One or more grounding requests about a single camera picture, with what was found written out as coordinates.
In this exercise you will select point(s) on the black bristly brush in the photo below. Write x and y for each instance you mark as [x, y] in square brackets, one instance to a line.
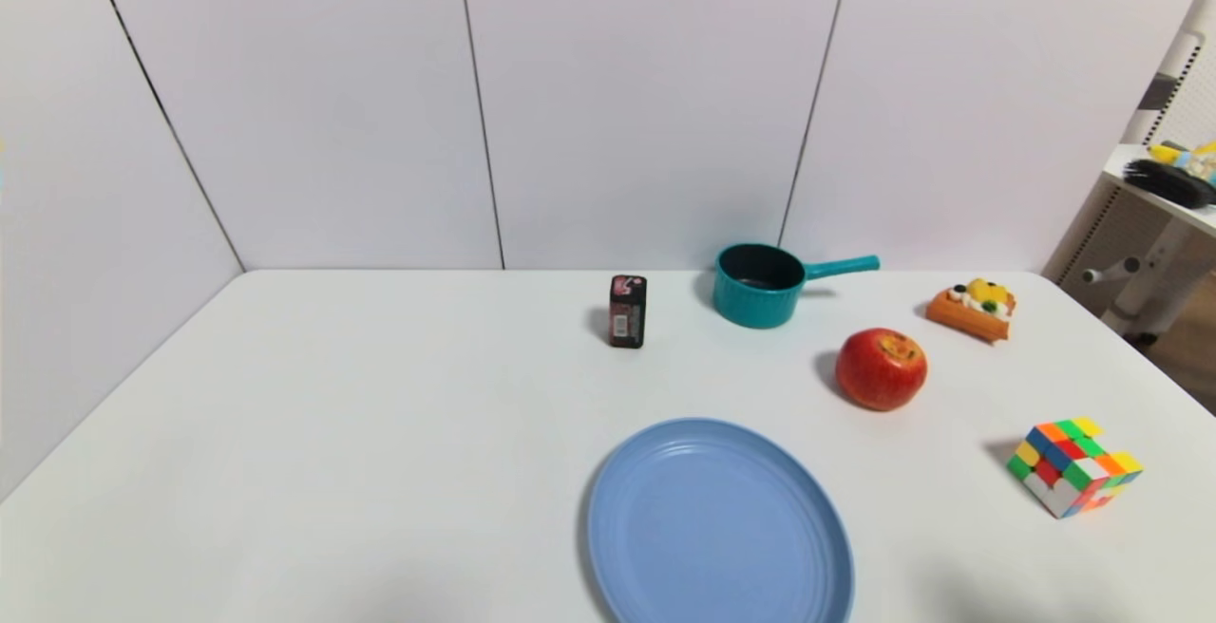
[1173, 184]

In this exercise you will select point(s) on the colourful puzzle cube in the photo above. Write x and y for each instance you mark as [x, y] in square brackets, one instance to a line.
[1069, 471]

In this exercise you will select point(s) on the white perforated panel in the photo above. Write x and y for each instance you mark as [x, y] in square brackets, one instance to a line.
[1192, 91]

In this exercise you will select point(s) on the yellow toy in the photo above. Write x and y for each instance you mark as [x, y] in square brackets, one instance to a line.
[1170, 153]

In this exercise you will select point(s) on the toy waffle with fruit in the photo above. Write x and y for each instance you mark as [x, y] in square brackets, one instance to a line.
[969, 314]

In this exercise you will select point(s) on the small black drink carton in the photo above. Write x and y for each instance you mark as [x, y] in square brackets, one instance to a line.
[627, 314]

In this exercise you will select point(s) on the blue round plate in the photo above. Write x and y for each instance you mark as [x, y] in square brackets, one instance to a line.
[712, 528]

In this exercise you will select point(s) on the red apple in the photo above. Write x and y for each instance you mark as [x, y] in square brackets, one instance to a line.
[879, 374]

